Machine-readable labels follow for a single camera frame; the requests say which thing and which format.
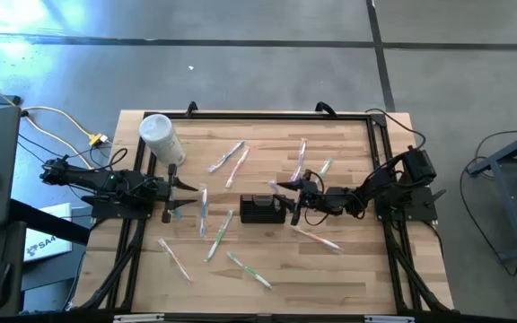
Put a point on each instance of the black aluminium table frame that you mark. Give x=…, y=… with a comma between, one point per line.
x=263, y=116

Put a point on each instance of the white printed cardboard box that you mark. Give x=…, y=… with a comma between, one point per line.
x=56, y=215

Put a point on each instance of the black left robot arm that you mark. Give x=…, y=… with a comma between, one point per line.
x=88, y=179

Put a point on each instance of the green toothbrush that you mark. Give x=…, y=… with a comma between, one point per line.
x=249, y=270
x=325, y=167
x=219, y=235

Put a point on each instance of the orange toothbrush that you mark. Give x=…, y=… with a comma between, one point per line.
x=237, y=167
x=174, y=259
x=319, y=238

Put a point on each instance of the white wipes canister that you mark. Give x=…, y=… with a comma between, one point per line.
x=162, y=139

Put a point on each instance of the grey metal table frame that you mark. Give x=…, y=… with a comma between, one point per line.
x=505, y=151

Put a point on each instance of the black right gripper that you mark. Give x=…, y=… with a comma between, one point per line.
x=308, y=193

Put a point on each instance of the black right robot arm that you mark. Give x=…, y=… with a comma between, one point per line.
x=388, y=188

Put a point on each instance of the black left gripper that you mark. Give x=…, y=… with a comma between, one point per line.
x=162, y=190

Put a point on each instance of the blue toothbrush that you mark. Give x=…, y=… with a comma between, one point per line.
x=203, y=211
x=227, y=156

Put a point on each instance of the black desk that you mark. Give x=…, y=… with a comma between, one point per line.
x=18, y=251

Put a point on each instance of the black frame clamp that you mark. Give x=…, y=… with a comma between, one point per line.
x=191, y=109
x=326, y=107

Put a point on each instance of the white frame label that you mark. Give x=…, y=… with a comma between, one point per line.
x=137, y=318
x=388, y=319

